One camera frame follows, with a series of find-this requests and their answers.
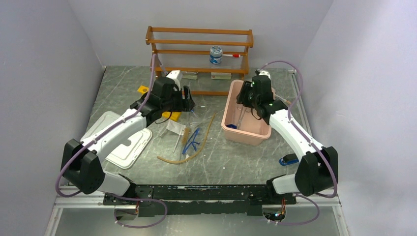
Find white box left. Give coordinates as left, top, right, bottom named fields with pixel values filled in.
left=182, top=72, right=198, bottom=80

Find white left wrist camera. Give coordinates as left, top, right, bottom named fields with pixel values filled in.
left=166, top=70, right=182, bottom=90

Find wooden shelf rack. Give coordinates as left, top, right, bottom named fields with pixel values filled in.
left=146, top=26, right=254, bottom=95

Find white box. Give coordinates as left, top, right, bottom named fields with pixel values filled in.
left=211, top=72, right=232, bottom=80
left=182, top=72, right=198, bottom=80

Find clear plastic funnel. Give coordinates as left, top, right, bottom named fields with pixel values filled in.
left=188, top=120, right=209, bottom=132

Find glass rod orange tip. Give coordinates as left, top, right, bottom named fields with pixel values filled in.
left=275, top=94, right=291, bottom=106

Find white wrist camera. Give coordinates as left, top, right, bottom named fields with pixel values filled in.
left=166, top=70, right=182, bottom=90
left=256, top=69, right=271, bottom=79

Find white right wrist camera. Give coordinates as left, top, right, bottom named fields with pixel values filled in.
left=256, top=69, right=271, bottom=79

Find tan rubber tubing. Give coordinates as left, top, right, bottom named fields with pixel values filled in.
left=156, top=113, right=217, bottom=165

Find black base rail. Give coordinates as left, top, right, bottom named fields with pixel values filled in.
left=103, top=184, right=296, bottom=217

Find white box right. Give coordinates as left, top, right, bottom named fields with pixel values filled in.
left=211, top=72, right=232, bottom=80

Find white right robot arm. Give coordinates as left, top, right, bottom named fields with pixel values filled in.
left=237, top=75, right=338, bottom=204

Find pink plastic bin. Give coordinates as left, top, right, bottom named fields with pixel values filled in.
left=221, top=80, right=271, bottom=146

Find white plastic lid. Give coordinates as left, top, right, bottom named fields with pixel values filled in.
left=81, top=111, right=152, bottom=169

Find metal crucible tongs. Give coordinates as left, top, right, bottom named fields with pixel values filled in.
left=237, top=105, right=247, bottom=129

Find blue stapler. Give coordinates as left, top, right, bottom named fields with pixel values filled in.
left=279, top=154, right=299, bottom=166

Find blue white jar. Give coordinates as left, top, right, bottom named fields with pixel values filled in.
left=209, top=46, right=223, bottom=64

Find yellow test tube rack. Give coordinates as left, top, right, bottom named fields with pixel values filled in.
left=137, top=85, right=181, bottom=122

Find blue safety glasses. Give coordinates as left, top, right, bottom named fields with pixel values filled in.
left=181, top=127, right=200, bottom=155

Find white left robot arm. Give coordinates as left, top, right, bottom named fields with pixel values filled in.
left=60, top=70, right=195, bottom=205

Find graduated cylinder blue base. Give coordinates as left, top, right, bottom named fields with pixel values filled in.
left=226, top=104, right=242, bottom=129

